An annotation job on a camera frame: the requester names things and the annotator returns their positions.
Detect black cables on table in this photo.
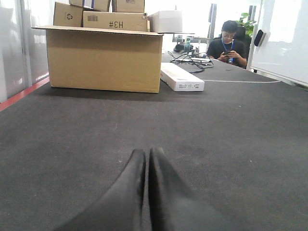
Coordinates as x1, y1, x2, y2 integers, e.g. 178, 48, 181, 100
167, 51, 215, 74

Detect black whiteboard eraser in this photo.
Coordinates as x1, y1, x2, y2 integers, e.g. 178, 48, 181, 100
254, 29, 266, 47

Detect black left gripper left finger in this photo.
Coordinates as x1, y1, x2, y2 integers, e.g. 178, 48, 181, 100
56, 149, 146, 231

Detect white box on desk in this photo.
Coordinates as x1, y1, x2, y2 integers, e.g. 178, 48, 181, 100
148, 10, 182, 33

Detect seated man in black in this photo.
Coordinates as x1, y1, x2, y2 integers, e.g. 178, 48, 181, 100
207, 20, 247, 68

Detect green potted plant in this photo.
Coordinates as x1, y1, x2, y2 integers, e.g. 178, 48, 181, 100
237, 13, 256, 37

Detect large open cardboard box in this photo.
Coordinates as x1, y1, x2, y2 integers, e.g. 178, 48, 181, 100
38, 26, 163, 93

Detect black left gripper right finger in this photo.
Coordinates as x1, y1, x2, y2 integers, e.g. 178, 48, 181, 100
148, 147, 237, 231

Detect top right cardboard box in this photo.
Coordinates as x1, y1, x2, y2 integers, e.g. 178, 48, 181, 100
112, 0, 145, 13

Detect white whiteboard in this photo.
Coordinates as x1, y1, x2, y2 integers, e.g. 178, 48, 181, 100
250, 0, 308, 85

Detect cardboard box marked H3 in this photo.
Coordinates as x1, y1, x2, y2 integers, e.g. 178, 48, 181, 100
83, 11, 149, 32

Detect long white flat box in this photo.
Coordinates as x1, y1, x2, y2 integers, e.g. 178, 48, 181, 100
160, 63, 205, 91

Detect cardboard box with recycle symbol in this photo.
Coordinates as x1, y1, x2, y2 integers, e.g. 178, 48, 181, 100
53, 2, 83, 27

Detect black office chair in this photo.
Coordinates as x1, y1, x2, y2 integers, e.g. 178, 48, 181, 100
234, 26, 252, 60

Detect top left cardboard box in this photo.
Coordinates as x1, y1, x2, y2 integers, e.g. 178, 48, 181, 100
69, 0, 111, 12

